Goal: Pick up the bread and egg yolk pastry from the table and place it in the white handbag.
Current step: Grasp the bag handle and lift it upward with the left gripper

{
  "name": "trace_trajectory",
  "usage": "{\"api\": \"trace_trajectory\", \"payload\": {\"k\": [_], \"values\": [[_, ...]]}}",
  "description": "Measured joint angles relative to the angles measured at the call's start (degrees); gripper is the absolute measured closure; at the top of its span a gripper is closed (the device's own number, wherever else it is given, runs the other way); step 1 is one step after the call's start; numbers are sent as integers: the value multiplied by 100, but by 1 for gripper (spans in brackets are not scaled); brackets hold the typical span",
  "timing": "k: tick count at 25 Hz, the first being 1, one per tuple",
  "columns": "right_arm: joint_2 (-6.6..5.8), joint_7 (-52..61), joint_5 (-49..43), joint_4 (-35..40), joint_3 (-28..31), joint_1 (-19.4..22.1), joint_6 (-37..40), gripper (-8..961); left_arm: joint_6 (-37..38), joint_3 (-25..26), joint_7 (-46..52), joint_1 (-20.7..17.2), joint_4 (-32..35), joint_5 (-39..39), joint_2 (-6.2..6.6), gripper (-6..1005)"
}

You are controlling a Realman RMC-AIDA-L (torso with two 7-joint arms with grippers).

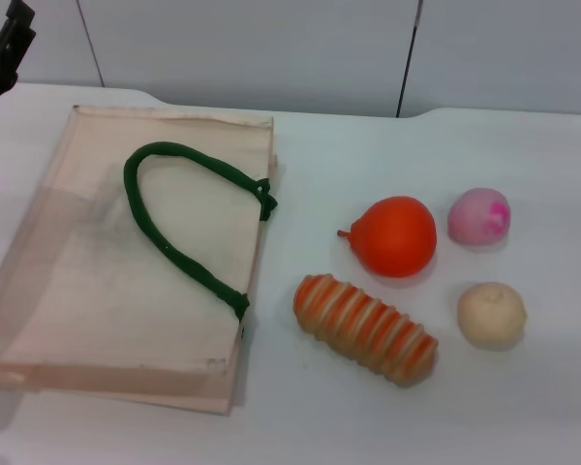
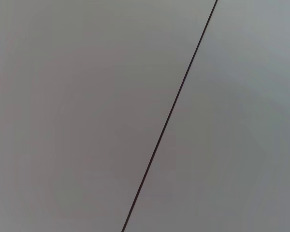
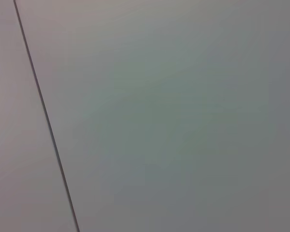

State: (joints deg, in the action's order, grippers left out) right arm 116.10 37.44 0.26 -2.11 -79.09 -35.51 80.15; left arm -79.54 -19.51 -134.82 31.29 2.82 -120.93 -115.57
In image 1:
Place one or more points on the orange persimmon shaped toy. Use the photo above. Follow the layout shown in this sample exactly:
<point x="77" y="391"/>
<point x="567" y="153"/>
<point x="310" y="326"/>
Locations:
<point x="397" y="237"/>

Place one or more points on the orange striped bread loaf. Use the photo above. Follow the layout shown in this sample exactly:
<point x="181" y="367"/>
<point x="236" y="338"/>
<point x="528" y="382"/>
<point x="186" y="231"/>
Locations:
<point x="363" y="324"/>

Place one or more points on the pink round toy fruit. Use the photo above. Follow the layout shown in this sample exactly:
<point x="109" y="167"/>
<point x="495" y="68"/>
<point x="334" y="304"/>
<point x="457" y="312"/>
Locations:
<point x="474" y="218"/>

